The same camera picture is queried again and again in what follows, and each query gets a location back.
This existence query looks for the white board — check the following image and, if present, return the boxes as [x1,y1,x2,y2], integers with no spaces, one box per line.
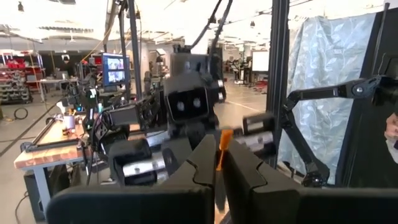
[251,50,271,73]

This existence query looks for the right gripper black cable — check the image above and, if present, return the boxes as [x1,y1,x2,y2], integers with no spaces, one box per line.
[189,0,234,55]

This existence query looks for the red parts bin shelf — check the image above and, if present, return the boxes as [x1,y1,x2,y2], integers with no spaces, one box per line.
[0,51,46,105]

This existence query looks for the black coiled floor cable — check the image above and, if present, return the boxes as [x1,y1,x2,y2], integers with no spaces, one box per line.
[13,107,29,121]

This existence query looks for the person's hand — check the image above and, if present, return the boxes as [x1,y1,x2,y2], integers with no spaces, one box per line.
[384,112,398,164]

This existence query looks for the white cup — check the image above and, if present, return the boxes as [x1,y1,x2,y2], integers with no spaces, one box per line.
[63,114,76,131]

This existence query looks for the wooden workbench grey legs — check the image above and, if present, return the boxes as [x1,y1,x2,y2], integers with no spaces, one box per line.
[14,116,94,222]

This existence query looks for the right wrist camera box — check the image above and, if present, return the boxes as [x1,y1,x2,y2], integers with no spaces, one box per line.
[164,84,210,123]

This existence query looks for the blue-screen monitor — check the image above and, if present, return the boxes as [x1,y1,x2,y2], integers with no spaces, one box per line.
[101,52,131,88]

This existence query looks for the black jointed leader arm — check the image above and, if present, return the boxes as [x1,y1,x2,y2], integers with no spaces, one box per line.
[279,74,398,188]

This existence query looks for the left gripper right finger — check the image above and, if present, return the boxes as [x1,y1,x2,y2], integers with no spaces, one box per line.
[223,140,301,224]

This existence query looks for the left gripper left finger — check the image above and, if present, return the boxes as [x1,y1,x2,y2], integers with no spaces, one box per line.
[161,134,218,224]

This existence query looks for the pale leaf-pattern curtain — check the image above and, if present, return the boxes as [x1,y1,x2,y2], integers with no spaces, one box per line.
[278,14,379,185]

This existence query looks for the person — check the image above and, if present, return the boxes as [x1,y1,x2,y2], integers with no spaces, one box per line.
[58,54,76,78]

